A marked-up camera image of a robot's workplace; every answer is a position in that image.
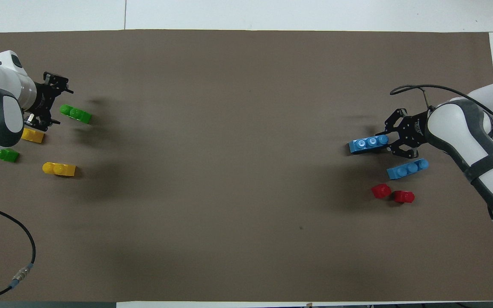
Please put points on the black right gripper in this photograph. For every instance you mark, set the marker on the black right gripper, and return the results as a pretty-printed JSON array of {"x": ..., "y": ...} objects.
[{"x": 415, "y": 130}]

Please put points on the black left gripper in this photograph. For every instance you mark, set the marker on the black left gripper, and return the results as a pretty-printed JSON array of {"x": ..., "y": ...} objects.
[{"x": 44, "y": 102}]

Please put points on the green two-stud toy brick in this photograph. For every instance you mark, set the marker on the green two-stud toy brick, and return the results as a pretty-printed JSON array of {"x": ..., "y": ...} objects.
[
  {"x": 75, "y": 114},
  {"x": 7, "y": 155}
]

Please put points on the blue three-stud toy brick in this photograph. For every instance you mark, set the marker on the blue three-stud toy brick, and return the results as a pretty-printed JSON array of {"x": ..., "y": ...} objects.
[
  {"x": 368, "y": 143},
  {"x": 407, "y": 169}
]

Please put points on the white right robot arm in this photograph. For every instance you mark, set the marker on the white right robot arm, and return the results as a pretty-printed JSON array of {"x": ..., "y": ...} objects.
[{"x": 477, "y": 145}]

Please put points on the yellow two-stud toy brick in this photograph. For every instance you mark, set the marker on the yellow two-stud toy brick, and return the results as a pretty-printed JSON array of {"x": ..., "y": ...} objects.
[
  {"x": 59, "y": 170},
  {"x": 33, "y": 135}
]

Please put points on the red single-stud toy brick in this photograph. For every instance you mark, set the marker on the red single-stud toy brick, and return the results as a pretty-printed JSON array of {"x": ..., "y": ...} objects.
[
  {"x": 404, "y": 196},
  {"x": 381, "y": 191}
]

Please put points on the brown paper table mat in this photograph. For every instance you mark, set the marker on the brown paper table mat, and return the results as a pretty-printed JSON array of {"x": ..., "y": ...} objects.
[{"x": 246, "y": 171}]

